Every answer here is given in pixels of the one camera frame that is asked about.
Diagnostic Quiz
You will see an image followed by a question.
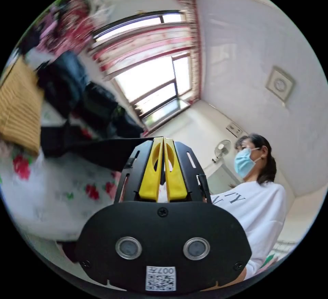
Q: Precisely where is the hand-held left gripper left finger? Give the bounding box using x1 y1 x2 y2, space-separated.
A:
139 137 164 200

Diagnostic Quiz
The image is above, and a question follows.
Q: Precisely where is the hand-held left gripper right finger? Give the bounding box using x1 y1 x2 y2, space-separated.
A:
164 137 188 202

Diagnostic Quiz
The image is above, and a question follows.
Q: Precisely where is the black short sleeve shirt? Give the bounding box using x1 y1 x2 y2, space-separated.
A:
40 122 155 173

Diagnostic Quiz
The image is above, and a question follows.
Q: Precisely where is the white standing fan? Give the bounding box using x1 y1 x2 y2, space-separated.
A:
211 139 232 164

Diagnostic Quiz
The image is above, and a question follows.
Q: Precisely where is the person's body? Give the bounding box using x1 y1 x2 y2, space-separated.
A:
205 133 288 282

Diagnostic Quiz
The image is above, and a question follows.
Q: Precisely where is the window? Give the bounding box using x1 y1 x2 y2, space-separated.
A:
93 13 193 131

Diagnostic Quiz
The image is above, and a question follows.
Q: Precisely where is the pile of clothes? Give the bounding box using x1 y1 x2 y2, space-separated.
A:
19 50 145 138

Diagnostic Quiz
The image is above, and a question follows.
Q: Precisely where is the pink floral curtain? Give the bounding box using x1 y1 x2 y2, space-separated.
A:
86 0 203 105

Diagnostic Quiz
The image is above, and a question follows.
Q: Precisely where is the stack of floral bedding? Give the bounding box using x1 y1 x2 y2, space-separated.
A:
38 0 114 51

